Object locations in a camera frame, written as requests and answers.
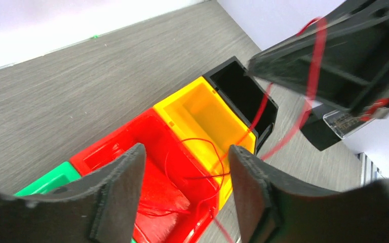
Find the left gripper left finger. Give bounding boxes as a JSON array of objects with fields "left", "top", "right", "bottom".
[{"left": 0, "top": 143, "right": 146, "bottom": 242}]

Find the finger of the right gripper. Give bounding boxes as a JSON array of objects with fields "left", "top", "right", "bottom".
[{"left": 248, "top": 1, "right": 389, "bottom": 114}]

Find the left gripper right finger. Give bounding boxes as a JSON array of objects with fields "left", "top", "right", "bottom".
[{"left": 228, "top": 145, "right": 389, "bottom": 242}]

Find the red wire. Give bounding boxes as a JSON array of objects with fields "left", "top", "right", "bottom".
[{"left": 134, "top": 17, "right": 329, "bottom": 243}]

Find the green plastic bin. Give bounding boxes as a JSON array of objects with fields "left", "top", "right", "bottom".
[{"left": 15, "top": 161, "right": 81, "bottom": 196}]

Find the red plastic bin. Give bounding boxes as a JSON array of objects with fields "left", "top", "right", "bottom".
[{"left": 69, "top": 109, "right": 218, "bottom": 242}]

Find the black clear-topped device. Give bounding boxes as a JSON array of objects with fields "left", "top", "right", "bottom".
[{"left": 300, "top": 104, "right": 373, "bottom": 151}]

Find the yellow plastic bin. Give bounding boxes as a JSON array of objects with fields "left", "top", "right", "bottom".
[{"left": 152, "top": 76, "right": 258, "bottom": 210}]

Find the black plastic bin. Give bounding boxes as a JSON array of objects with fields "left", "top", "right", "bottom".
[{"left": 203, "top": 56, "right": 278, "bottom": 154}]

